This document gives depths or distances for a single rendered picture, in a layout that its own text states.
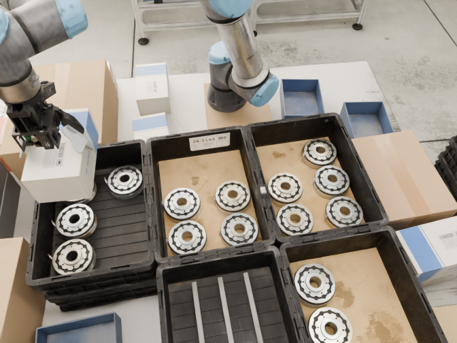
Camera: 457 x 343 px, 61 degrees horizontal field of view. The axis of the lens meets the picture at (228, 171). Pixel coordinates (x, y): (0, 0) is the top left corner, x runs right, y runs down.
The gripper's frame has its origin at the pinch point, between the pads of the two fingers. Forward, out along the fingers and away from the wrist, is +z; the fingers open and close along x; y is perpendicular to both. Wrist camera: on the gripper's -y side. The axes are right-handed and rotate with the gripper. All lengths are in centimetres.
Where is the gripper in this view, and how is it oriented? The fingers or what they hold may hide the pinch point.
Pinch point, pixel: (61, 149)
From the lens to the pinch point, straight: 96.2
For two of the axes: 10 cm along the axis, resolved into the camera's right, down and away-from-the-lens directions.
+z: 0.0, 5.7, 8.2
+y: 1.1, 8.2, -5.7
